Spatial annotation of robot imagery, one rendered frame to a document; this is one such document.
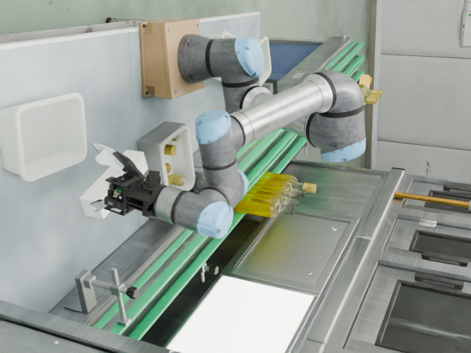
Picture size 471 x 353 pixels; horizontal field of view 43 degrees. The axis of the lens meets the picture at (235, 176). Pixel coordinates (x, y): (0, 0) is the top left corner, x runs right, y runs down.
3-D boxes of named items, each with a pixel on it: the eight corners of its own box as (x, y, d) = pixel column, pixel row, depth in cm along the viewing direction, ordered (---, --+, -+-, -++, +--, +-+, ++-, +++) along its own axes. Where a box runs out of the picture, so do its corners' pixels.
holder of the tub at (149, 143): (148, 218, 195) (168, 223, 192) (136, 141, 183) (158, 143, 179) (174, 194, 209) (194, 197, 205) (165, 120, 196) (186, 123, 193)
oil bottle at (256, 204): (221, 209, 215) (277, 219, 206) (221, 196, 212) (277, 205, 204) (228, 202, 219) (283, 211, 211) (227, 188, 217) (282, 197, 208)
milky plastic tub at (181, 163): (146, 204, 192) (169, 209, 189) (137, 141, 182) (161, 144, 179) (174, 181, 206) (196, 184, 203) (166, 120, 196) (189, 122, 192)
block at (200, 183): (192, 195, 207) (210, 198, 204) (189, 171, 203) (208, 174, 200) (197, 190, 210) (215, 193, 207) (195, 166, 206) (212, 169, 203)
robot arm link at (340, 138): (244, 68, 190) (374, 101, 148) (249, 112, 196) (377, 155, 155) (212, 79, 184) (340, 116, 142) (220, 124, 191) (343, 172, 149)
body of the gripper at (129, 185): (102, 176, 127) (150, 193, 122) (126, 164, 134) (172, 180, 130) (101, 209, 130) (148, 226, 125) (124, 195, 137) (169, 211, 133)
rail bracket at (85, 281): (65, 313, 157) (137, 334, 148) (52, 260, 150) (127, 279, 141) (76, 302, 161) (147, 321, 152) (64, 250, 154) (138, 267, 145)
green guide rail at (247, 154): (214, 175, 205) (236, 178, 202) (214, 172, 204) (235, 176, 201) (351, 43, 344) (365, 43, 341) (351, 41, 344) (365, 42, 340)
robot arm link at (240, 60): (223, 33, 184) (263, 31, 179) (229, 75, 190) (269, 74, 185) (206, 44, 175) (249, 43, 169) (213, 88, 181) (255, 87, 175)
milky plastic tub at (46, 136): (-16, 104, 130) (15, 107, 127) (55, 88, 149) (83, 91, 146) (-6, 179, 135) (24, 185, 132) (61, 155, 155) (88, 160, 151)
